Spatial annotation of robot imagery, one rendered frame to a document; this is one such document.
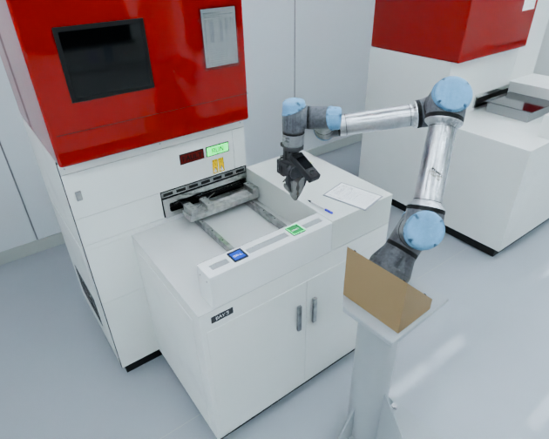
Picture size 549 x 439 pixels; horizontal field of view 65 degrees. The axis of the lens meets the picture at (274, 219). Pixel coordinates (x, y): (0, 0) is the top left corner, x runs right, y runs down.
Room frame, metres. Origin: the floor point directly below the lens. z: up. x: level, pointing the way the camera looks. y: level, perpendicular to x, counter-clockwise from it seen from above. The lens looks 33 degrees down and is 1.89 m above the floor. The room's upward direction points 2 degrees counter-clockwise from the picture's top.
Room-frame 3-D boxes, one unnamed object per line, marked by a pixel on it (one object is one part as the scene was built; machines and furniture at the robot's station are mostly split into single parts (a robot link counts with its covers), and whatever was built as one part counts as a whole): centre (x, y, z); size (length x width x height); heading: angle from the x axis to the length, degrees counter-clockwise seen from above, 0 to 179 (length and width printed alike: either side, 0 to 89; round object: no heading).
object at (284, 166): (1.38, -0.07, 1.25); 0.09 x 0.08 x 0.12; 35
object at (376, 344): (1.07, -0.45, 0.41); 0.51 x 0.44 x 0.82; 38
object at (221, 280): (1.29, 0.02, 0.89); 0.55 x 0.09 x 0.14; 125
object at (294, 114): (1.38, -0.07, 1.41); 0.09 x 0.08 x 0.11; 81
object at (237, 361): (1.59, 0.06, 0.41); 0.96 x 0.64 x 0.82; 125
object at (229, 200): (1.75, 0.24, 0.87); 0.36 x 0.08 x 0.03; 125
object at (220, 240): (1.51, 0.24, 0.84); 0.50 x 0.02 x 0.03; 35
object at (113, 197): (1.70, 0.47, 1.02); 0.81 x 0.03 x 0.40; 125
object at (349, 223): (1.77, -0.19, 0.89); 0.62 x 0.35 x 0.14; 35
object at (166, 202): (1.79, 0.31, 0.89); 0.44 x 0.02 x 0.10; 125
